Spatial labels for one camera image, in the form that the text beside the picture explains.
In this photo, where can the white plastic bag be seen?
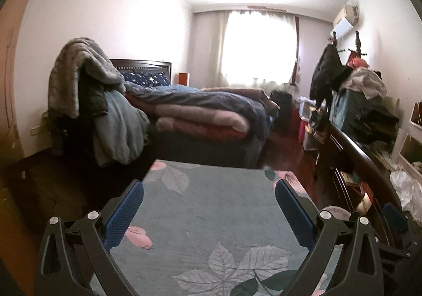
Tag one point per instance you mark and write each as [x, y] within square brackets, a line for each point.
[407, 189]

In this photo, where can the red container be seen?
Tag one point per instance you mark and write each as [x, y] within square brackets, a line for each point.
[303, 126]

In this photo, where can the dark wooden cabinet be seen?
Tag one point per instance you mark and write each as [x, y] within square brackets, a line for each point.
[359, 164]

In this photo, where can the pile of black clothes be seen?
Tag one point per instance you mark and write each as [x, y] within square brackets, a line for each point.
[379, 123]

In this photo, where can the stack of red books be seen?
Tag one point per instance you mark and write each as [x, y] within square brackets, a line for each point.
[365, 198]

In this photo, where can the white storage shelf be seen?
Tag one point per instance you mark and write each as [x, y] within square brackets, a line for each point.
[410, 147]

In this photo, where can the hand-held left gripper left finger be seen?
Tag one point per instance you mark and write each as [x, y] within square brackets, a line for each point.
[123, 213]

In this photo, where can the grey fleece blanket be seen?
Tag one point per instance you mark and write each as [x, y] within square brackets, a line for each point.
[75, 68]

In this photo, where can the black hanging jacket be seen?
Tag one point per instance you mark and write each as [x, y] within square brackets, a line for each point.
[329, 75]

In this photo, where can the folded pink grey blanket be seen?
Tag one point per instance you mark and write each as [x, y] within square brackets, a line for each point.
[197, 116]

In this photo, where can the light wooden wardrobe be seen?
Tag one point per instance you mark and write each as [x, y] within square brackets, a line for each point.
[10, 85]

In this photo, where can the wooden coat rack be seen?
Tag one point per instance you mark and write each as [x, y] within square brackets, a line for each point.
[357, 44]

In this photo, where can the white air conditioner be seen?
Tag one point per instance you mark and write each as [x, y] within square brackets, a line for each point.
[346, 21]

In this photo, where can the blue star print pillow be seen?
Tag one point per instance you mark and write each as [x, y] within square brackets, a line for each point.
[145, 78]

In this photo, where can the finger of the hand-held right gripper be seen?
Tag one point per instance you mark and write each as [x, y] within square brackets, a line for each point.
[395, 218]

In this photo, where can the dark wooden headboard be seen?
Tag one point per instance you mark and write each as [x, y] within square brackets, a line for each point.
[145, 64]

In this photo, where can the red garment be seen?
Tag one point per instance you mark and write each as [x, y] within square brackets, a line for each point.
[356, 60]

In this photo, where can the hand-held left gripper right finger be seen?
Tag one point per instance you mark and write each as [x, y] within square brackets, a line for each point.
[293, 217]

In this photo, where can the orange wooden nightstand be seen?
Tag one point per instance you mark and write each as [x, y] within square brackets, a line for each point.
[184, 79]

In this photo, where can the green floral tablecloth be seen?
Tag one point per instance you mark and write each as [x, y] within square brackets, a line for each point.
[204, 217]

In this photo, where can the brown blanket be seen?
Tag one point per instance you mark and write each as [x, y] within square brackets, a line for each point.
[244, 93]

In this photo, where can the clear plastic box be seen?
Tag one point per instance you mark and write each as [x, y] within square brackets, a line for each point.
[309, 108]

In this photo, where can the white cloth pile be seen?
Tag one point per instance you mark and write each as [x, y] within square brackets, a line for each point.
[366, 81]

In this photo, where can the light blue towel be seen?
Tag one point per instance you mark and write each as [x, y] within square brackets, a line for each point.
[118, 128]

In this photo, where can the teal bag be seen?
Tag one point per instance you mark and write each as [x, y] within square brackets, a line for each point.
[346, 111]

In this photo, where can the black suitcase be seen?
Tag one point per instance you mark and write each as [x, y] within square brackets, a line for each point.
[282, 110]

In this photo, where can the bed with grey sheet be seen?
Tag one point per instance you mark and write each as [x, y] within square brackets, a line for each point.
[204, 151]

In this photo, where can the white window curtain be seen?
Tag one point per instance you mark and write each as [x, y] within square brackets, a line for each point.
[257, 49]

